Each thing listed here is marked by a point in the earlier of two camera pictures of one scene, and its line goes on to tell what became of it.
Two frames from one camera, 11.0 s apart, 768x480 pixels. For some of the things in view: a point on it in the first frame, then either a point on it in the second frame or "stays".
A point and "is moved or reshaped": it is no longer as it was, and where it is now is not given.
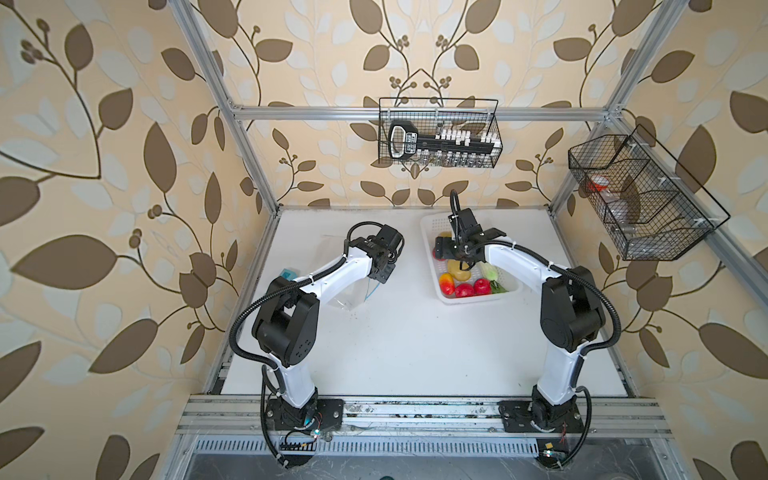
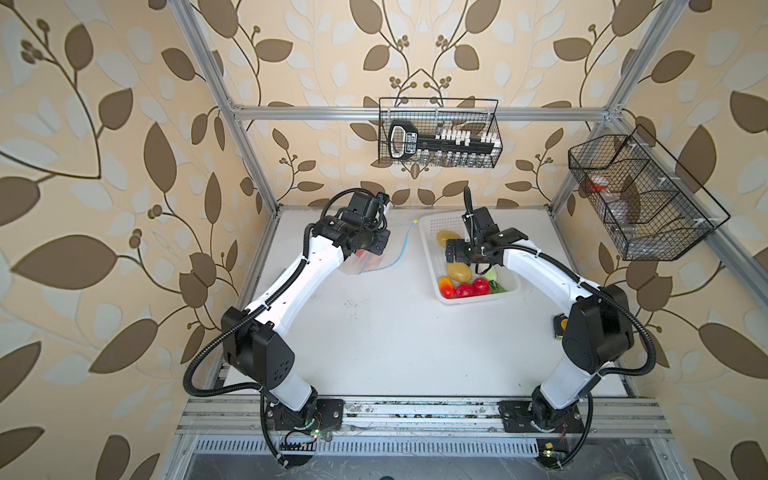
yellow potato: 454,269 stays
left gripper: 387,273 to 378,245
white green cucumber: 488,270 stays
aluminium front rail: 247,415 stays
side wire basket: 652,208 stays
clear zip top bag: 354,295 is moved or reshaped
